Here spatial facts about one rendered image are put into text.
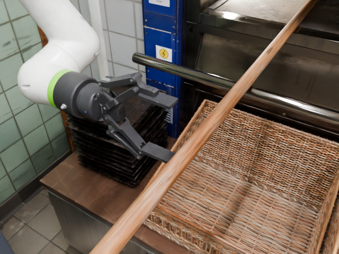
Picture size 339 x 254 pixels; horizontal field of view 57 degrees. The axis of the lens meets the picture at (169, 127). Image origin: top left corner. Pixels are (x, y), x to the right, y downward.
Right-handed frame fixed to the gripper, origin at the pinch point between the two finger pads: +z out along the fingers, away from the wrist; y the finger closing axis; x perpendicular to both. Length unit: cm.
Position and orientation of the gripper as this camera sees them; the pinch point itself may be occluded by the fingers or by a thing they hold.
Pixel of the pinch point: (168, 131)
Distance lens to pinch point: 59.5
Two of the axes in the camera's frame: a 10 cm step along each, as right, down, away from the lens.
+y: 0.0, 7.7, 6.4
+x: -5.3, 5.4, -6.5
